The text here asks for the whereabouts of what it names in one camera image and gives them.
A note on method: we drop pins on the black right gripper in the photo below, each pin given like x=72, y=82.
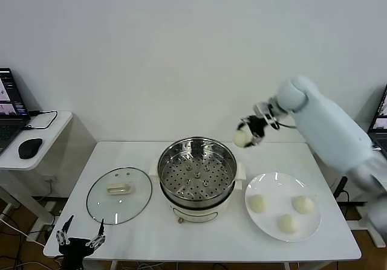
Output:
x=258, y=126

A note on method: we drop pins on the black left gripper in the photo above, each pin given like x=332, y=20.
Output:
x=75, y=249

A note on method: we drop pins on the white steamed baozi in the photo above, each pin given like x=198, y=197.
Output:
x=288, y=223
x=303, y=204
x=240, y=138
x=259, y=204

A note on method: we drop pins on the round glass pot lid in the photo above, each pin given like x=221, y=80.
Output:
x=99, y=197

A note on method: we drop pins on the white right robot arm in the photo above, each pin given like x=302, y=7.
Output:
x=326, y=131

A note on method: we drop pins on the stainless steel steamer basket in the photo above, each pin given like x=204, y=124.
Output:
x=181, y=167

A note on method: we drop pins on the white round plate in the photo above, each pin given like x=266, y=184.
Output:
x=272, y=224

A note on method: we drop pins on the cream electric cooking pot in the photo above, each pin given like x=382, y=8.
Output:
x=196, y=214

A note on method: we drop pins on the black computer mouse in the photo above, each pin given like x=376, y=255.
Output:
x=29, y=148

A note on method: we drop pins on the white side table with mouse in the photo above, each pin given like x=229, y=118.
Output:
x=50, y=137

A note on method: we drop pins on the dark laptop without mouse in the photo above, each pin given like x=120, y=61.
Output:
x=381, y=122

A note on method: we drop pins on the white side table with label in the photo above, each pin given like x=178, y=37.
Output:
x=369, y=227

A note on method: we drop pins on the black laptop with mouse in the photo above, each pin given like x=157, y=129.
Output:
x=9, y=101

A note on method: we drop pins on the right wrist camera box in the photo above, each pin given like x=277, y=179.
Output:
x=262, y=110

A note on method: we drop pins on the white wall socket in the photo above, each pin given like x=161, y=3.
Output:
x=51, y=179

